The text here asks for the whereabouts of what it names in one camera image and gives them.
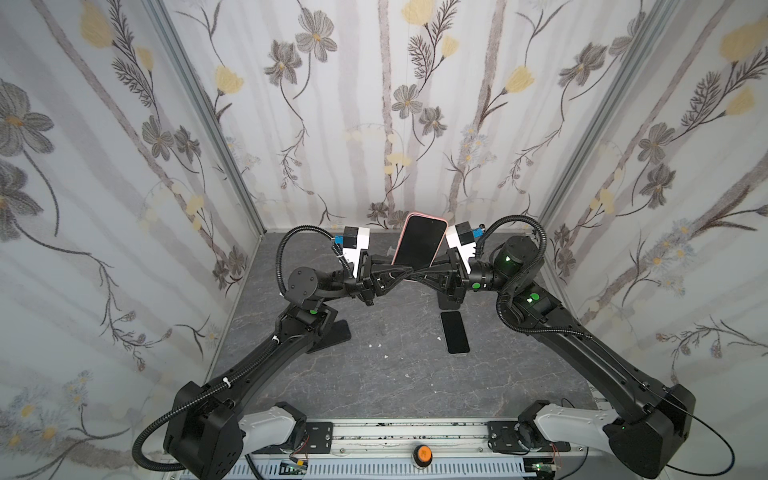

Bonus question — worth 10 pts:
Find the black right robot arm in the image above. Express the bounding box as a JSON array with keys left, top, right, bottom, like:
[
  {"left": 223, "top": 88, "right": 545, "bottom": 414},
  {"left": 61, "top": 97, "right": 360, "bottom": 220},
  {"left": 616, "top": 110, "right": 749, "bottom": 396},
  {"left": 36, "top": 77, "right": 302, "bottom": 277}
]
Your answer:
[{"left": 393, "top": 230, "right": 696, "bottom": 479}]

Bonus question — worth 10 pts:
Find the black left corrugated cable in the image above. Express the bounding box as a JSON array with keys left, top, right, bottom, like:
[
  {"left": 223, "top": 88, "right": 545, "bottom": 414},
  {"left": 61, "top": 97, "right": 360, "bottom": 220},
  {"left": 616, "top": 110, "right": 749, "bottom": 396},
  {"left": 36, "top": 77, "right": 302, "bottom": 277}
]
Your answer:
[{"left": 130, "top": 224, "right": 340, "bottom": 473}]

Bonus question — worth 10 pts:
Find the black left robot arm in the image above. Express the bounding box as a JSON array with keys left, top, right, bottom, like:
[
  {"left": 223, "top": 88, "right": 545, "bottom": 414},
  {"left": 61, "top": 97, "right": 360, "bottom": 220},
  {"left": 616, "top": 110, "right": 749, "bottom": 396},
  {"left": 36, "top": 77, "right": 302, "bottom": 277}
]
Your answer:
[{"left": 163, "top": 265, "right": 415, "bottom": 479}]

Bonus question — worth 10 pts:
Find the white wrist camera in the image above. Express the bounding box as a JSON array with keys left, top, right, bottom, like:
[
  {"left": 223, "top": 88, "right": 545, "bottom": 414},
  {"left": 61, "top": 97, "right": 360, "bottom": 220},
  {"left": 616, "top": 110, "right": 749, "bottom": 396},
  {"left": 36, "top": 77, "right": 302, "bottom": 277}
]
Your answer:
[
  {"left": 333, "top": 226, "right": 370, "bottom": 278},
  {"left": 445, "top": 222, "right": 484, "bottom": 273}
]

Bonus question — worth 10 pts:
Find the black corrugated cable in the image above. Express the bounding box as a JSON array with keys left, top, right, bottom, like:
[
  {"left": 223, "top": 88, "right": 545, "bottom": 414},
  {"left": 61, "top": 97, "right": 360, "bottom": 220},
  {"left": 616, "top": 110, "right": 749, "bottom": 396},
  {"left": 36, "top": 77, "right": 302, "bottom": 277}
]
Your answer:
[
  {"left": 130, "top": 224, "right": 340, "bottom": 473},
  {"left": 476, "top": 214, "right": 595, "bottom": 340}
]

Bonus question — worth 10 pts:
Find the phone with pink case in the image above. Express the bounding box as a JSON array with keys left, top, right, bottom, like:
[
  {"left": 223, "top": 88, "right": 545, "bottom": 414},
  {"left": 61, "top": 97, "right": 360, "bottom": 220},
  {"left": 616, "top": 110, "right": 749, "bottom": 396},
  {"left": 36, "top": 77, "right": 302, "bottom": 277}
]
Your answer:
[{"left": 392, "top": 212, "right": 448, "bottom": 270}]

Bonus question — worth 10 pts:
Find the black phone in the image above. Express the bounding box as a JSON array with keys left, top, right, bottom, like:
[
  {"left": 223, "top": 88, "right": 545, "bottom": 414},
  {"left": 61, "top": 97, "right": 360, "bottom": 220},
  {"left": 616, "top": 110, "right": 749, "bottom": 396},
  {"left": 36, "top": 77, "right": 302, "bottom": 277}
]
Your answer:
[
  {"left": 440, "top": 311, "right": 470, "bottom": 355},
  {"left": 307, "top": 320, "right": 352, "bottom": 354}
]

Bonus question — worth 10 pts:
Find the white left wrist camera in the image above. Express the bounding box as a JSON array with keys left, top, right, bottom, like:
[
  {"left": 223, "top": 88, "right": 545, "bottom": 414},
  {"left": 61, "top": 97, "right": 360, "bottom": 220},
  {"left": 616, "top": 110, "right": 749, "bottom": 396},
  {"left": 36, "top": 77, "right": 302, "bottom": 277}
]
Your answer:
[{"left": 333, "top": 226, "right": 370, "bottom": 278}]

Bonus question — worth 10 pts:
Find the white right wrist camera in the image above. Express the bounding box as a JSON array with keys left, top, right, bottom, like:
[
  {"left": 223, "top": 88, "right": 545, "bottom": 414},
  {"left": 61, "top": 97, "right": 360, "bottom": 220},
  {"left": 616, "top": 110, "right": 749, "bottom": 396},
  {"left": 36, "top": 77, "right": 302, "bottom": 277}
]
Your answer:
[{"left": 445, "top": 222, "right": 484, "bottom": 273}]

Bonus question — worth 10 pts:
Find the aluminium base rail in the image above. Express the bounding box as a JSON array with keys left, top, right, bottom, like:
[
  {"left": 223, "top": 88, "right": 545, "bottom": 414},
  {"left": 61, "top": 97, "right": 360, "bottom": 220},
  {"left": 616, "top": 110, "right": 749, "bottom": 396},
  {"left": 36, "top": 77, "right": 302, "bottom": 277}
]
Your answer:
[{"left": 227, "top": 418, "right": 602, "bottom": 479}]

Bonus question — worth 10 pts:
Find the black right corrugated cable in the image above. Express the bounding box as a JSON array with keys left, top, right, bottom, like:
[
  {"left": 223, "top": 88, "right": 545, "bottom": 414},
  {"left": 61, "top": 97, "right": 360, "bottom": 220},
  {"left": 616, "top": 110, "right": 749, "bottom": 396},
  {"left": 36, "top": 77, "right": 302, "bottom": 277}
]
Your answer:
[{"left": 476, "top": 214, "right": 595, "bottom": 340}]

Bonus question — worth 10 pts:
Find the black phone lying flat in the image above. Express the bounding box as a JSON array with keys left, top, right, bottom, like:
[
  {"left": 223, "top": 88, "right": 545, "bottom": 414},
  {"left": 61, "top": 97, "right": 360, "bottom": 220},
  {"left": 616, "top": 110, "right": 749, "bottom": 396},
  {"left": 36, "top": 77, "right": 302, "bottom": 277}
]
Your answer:
[{"left": 307, "top": 320, "right": 352, "bottom": 354}]

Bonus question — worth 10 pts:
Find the orange emergency stop button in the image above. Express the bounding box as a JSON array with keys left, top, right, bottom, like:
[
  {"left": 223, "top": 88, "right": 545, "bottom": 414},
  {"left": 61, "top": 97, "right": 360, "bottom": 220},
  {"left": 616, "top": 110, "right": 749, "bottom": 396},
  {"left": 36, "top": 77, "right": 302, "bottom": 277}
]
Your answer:
[{"left": 412, "top": 444, "right": 434, "bottom": 469}]

